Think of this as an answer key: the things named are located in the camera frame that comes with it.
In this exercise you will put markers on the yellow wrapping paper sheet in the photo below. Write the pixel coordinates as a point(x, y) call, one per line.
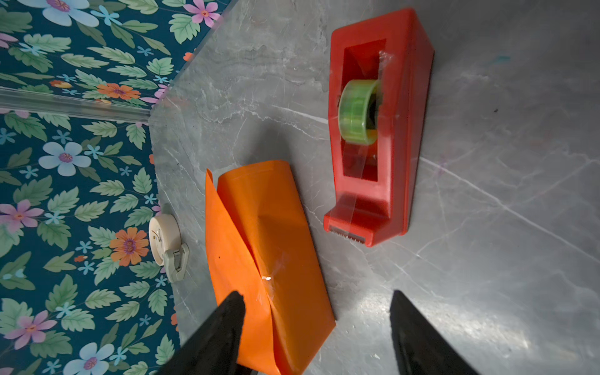
point(258, 244)

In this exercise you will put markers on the round white analog clock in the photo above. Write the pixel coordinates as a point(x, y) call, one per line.
point(168, 249)

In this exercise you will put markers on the green tape roll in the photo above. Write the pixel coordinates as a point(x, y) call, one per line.
point(358, 112)

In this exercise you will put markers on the aluminium frame strut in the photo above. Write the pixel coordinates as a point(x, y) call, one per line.
point(34, 102)

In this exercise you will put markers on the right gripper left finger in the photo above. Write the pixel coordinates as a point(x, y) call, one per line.
point(214, 348)

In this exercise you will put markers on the red tape dispenser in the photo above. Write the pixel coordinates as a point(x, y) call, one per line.
point(374, 185)

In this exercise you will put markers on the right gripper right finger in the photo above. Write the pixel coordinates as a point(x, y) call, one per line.
point(419, 347)

